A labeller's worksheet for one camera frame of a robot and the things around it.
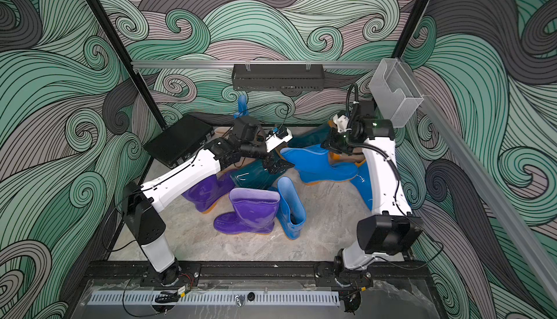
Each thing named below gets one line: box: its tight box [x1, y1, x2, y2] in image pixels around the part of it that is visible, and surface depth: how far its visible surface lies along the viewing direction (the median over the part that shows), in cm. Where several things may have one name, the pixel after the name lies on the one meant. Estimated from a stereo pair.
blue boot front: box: [276, 176, 307, 240], surface depth 66 cm
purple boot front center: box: [213, 187, 281, 235], surface depth 70 cm
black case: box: [143, 114, 215, 169], surface depth 113 cm
